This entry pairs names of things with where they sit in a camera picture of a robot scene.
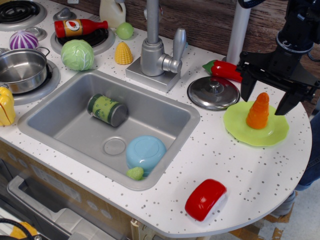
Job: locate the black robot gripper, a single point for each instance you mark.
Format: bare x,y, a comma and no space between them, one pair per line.
281,69

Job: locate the orange toy carrot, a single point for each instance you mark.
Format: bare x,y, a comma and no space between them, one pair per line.
258,115

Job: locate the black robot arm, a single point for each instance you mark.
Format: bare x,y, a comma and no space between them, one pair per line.
302,25

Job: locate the light green plastic plate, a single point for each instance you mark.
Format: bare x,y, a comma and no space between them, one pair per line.
235,123

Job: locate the silver pot lid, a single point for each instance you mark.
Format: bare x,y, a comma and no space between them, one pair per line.
213,93

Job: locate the red toy chili pepper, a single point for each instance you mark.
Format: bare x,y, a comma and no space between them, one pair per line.
222,69

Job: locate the grey vertical pole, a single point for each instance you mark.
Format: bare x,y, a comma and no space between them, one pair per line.
238,34

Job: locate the silver toy faucet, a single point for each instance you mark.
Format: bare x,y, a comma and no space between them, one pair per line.
155,68

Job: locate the red and white toy cheese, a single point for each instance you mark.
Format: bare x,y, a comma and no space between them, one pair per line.
204,198

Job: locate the light blue plastic bowl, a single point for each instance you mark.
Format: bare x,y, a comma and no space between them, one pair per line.
145,152

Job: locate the yellow toy corn cob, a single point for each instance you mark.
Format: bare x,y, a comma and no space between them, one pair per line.
123,55

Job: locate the green labelled toy can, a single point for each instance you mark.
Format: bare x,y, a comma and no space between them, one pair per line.
107,110

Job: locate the small green toy vegetable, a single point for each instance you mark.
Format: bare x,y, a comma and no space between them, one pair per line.
136,173

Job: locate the green toy lime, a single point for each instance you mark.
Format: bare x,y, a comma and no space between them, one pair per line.
124,31

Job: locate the back right stove burner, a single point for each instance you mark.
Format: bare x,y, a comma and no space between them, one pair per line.
100,40

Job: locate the stove burner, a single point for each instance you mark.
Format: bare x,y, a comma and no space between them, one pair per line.
47,87
100,40
20,14

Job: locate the cream toy detergent bottle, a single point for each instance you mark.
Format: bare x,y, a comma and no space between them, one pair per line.
112,11

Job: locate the green toy cabbage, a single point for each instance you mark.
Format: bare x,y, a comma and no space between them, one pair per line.
78,55

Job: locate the grey toy sink basin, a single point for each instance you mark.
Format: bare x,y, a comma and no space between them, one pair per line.
62,122

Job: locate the red toy ketchup bottle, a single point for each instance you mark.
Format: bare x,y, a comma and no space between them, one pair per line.
77,27

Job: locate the front stove burner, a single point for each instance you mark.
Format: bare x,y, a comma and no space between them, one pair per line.
47,87

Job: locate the grey stove knob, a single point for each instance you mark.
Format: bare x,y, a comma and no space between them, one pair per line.
64,14
40,33

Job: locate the silver metal pot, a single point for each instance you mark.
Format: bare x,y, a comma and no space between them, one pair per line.
23,70

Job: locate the purple toy onion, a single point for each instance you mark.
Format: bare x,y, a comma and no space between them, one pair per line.
23,39

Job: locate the yellow toy bell pepper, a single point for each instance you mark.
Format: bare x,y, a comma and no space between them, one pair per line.
7,111

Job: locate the back left stove burner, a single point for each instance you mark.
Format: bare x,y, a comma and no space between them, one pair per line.
20,14

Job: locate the oven door handle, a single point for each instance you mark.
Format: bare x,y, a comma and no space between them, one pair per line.
48,211

